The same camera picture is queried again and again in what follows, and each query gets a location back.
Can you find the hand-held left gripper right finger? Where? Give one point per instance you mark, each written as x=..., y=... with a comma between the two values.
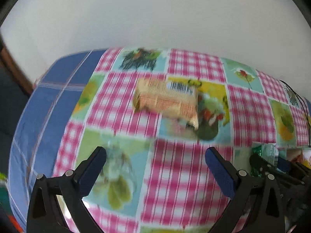
x=220, y=172

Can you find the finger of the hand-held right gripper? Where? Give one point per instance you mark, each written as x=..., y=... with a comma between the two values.
x=263, y=165
x=284, y=164

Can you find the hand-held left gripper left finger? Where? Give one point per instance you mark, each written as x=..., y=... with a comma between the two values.
x=91, y=172

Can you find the mint green snack packet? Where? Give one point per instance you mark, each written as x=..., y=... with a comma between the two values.
x=267, y=151

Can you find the gold foil snack packet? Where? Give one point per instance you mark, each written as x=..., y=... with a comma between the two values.
x=165, y=99

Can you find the pink checked patterned tablecloth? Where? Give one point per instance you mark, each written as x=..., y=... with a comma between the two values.
x=175, y=174

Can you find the dark furniture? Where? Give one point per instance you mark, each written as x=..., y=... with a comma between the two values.
x=8, y=116

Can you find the brown wooden frame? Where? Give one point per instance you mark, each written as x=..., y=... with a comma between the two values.
x=14, y=70

